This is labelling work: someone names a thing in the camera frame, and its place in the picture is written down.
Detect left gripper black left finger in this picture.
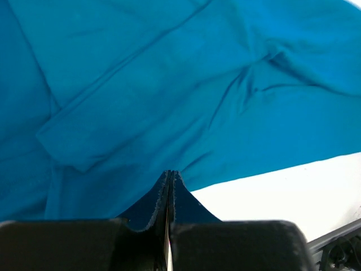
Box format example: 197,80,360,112
1,171,171,270

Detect aluminium mounting rail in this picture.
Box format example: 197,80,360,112
308,219,360,271

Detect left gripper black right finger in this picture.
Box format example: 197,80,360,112
169,171,315,271

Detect teal blue t shirt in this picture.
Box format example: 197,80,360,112
1,1,360,220

